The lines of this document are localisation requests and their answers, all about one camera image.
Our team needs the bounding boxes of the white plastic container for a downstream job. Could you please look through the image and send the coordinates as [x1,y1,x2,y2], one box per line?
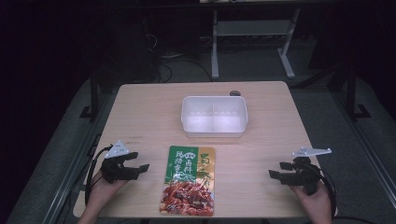
[180,95,249,139]

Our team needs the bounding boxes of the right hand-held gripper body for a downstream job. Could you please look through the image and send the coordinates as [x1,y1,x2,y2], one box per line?
[290,147,332,197]

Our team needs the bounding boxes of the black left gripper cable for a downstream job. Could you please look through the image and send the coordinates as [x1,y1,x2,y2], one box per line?
[84,144,114,207]

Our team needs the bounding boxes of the black metal stand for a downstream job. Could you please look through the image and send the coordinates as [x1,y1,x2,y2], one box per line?
[78,66,101,123]
[344,63,372,122]

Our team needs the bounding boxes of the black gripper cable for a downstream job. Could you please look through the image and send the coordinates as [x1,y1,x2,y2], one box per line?
[312,163,339,218]
[84,144,114,207]

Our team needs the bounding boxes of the white metal desk frame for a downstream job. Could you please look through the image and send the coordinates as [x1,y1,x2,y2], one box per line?
[210,8,302,80]

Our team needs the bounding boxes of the black floor cables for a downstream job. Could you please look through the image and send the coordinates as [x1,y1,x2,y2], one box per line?
[141,32,214,84]

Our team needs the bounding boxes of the person's left hand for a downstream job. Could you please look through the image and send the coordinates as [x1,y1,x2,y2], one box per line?
[89,169,129,213]

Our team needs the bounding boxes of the person's right hand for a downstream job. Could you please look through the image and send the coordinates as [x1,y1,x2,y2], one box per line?
[289,180,332,218]

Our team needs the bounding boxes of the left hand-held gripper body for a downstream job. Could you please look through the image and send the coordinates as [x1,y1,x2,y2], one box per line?
[99,139,131,185]

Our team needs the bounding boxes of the green and red food packet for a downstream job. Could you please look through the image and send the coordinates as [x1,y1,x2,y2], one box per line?
[159,145,217,217]

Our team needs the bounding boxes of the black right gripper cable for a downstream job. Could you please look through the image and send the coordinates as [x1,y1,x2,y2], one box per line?
[312,163,339,218]

